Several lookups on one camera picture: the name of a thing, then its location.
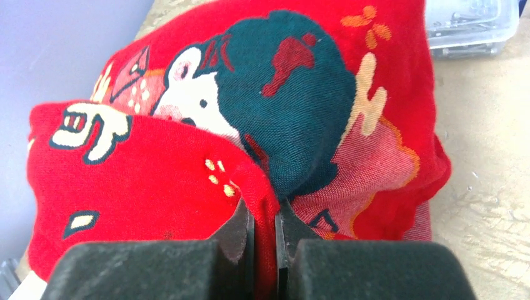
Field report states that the red printed pillowcase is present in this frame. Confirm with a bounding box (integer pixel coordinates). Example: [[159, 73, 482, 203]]
[[27, 1, 451, 299]]

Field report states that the white pillow insert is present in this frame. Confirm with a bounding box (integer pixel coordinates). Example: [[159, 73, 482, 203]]
[[8, 271, 48, 300]]

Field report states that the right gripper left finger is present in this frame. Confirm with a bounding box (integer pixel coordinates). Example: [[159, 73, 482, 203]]
[[42, 201, 254, 299]]

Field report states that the clear plastic organizer box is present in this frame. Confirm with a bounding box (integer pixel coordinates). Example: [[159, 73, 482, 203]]
[[425, 0, 526, 59]]

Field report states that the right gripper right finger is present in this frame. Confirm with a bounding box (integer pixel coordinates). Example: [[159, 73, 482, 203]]
[[275, 201, 476, 300]]

